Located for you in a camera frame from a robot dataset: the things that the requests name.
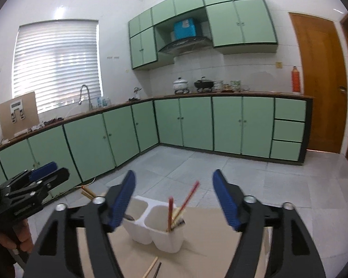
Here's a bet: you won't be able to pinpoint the black chopstick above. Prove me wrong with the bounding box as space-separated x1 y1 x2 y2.
153 262 162 278

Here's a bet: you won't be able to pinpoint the bamboo chopstick red handle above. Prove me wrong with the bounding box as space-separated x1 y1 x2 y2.
166 196 174 232

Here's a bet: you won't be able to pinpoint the wooden door near counter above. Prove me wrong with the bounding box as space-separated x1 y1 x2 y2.
289 13 347 153

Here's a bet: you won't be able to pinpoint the blue box above hood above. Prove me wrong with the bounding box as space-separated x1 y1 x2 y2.
173 18 200 40

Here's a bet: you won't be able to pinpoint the jars on counter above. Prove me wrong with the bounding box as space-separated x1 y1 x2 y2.
214 80 249 92

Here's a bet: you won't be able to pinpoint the black range hood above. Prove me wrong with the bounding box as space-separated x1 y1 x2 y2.
159 36 212 57

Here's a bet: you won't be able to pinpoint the cardboard box with scale picture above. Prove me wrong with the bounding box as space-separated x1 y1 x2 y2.
0 92 39 139

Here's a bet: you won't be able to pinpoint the chrome kitchen faucet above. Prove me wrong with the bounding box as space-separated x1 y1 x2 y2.
78 84 93 111

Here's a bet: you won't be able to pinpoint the white two-compartment utensil holder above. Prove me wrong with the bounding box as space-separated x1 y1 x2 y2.
122 196 184 253

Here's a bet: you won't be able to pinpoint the white window blinds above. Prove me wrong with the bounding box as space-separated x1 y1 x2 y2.
12 19 103 113

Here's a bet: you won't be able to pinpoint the bamboo chopstick plain tip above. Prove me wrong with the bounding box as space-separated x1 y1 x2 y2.
81 186 97 200

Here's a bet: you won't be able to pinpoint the person left hand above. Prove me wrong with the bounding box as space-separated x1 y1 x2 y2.
0 219 34 253

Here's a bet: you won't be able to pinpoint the bamboo chopstick red end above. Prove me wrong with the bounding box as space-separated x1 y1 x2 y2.
142 256 159 278

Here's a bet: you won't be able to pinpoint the orange thermos bottle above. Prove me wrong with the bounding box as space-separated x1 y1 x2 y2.
291 66 301 94

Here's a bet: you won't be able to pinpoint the green upper wall cabinets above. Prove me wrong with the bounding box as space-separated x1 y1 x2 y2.
128 0 278 70

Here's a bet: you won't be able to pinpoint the bamboo chopstick red pattern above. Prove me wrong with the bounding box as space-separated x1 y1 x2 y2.
171 181 200 227

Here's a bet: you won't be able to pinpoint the green lower kitchen cabinets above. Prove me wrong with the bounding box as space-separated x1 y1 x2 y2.
0 94 313 197

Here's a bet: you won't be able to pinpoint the black wok on stove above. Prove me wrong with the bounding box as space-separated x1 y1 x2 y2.
194 77 214 93

